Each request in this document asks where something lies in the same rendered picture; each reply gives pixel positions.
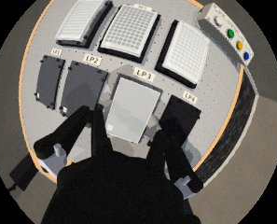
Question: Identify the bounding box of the white button panel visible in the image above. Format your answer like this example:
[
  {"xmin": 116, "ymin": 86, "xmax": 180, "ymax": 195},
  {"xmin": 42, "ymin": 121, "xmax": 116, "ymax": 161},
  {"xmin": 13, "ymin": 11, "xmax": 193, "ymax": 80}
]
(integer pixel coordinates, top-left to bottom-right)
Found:
[{"xmin": 195, "ymin": 3, "xmax": 254, "ymax": 67}]

